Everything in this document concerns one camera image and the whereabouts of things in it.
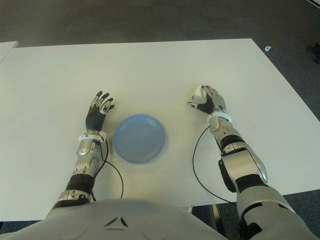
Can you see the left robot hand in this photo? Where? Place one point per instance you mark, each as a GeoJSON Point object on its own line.
{"type": "Point", "coordinates": [95, 117]}

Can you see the blue round plate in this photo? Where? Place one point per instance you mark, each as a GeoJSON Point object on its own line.
{"type": "Point", "coordinates": [139, 138]}

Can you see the grey robot torso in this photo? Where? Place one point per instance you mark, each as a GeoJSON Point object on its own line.
{"type": "Point", "coordinates": [112, 220]}

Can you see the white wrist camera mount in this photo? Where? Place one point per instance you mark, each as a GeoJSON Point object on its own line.
{"type": "Point", "coordinates": [87, 137]}
{"type": "Point", "coordinates": [221, 115]}

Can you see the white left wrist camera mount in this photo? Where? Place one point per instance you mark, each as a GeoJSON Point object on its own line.
{"type": "Point", "coordinates": [87, 137]}

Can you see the dark object on floor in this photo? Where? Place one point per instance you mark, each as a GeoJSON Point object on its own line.
{"type": "Point", "coordinates": [315, 50]}

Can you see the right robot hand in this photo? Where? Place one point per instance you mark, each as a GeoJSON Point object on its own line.
{"type": "Point", "coordinates": [215, 101]}

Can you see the neighbouring white table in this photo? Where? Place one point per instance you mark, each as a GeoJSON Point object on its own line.
{"type": "Point", "coordinates": [6, 50]}

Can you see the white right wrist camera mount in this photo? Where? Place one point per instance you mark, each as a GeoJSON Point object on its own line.
{"type": "Point", "coordinates": [221, 115]}

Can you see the white charger block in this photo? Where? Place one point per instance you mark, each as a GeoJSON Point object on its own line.
{"type": "Point", "coordinates": [197, 92]}

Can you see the small white floor object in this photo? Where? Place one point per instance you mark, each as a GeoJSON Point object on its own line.
{"type": "Point", "coordinates": [268, 48]}

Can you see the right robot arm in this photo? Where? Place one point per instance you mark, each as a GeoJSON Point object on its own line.
{"type": "Point", "coordinates": [240, 170]}

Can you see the table leg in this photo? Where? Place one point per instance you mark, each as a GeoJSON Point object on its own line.
{"type": "Point", "coordinates": [216, 216]}

